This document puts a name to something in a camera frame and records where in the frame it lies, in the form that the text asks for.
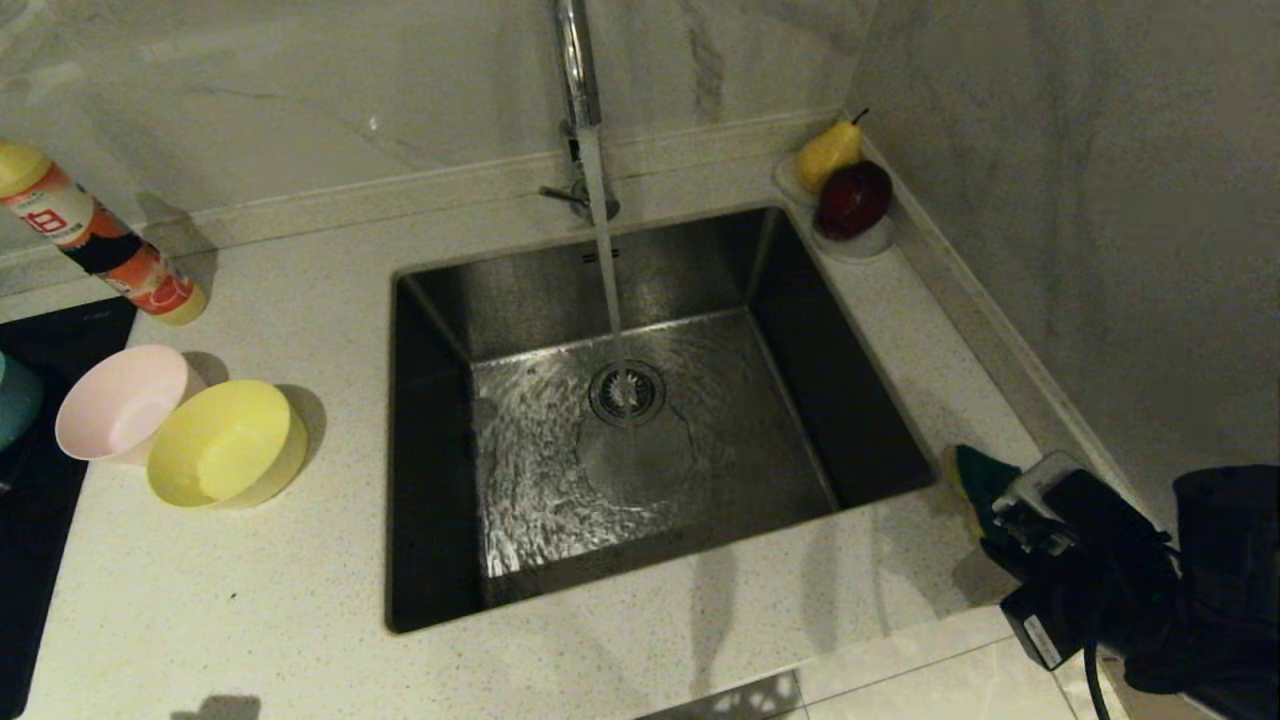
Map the green yellow sponge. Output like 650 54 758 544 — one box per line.
945 445 1023 543

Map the small white dish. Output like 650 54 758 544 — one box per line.
808 215 897 263
772 152 821 206

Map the yellow pear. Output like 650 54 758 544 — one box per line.
795 110 869 196

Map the black induction cooktop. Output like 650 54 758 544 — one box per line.
0 297 139 720

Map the chrome faucet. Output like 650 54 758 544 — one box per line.
538 0 621 224

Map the pink plastic bowl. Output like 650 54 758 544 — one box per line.
55 345 208 468

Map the stainless steel sink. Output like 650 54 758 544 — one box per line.
385 205 943 635

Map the blue plastic bowl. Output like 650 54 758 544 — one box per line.
0 352 44 453

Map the orange white dish soap bottle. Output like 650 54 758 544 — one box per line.
0 138 209 326

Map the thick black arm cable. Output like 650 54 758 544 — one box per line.
1083 640 1116 720

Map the dark red apple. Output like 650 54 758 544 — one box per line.
816 160 895 242

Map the yellow plastic bowl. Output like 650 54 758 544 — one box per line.
147 380 309 510

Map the round metal drain strainer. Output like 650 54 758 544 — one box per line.
588 360 667 429

